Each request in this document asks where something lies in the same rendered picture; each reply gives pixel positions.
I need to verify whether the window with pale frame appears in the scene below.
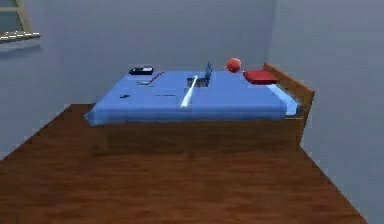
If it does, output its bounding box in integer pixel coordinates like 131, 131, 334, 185
0, 0, 42, 44

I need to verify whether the white baseball bat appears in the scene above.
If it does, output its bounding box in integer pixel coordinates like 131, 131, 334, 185
180, 74, 199, 109

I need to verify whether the red pillow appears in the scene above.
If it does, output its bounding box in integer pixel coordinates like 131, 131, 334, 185
242, 69, 279, 85

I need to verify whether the wooden bed with blue cover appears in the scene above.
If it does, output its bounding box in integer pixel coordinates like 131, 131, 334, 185
84, 62, 316, 156

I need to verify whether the orange ball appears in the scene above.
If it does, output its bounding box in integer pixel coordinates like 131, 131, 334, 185
226, 57, 243, 74

